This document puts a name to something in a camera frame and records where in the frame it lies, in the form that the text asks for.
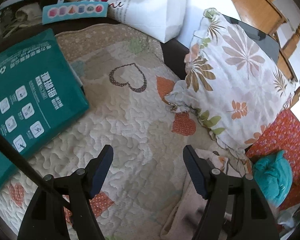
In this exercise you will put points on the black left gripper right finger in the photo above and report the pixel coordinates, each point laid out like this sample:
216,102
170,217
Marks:
252,217

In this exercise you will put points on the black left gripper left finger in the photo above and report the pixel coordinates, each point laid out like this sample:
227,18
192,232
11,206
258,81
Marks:
45,216

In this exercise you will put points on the pale pink zip cardigan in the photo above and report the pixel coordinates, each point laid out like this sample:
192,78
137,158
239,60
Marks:
186,215

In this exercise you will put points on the teal plush garment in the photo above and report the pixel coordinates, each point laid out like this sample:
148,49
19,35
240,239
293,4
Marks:
274,177

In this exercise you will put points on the orange floral blanket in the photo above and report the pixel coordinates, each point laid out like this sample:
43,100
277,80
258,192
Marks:
282,134

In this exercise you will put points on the white floral pillow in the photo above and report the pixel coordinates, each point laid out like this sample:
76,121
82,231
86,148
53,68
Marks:
233,86

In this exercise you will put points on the green cardboard box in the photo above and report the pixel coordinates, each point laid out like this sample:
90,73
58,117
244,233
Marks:
39,93

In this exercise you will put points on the quilted heart pattern bedspread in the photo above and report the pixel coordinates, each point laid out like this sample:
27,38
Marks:
125,79

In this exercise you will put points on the light blue shapes box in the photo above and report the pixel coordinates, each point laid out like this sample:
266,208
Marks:
73,10

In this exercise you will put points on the wooden bed headboard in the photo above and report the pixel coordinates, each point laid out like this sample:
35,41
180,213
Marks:
264,15

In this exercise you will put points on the white paper shopping bag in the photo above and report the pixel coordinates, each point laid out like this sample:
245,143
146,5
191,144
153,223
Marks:
160,19

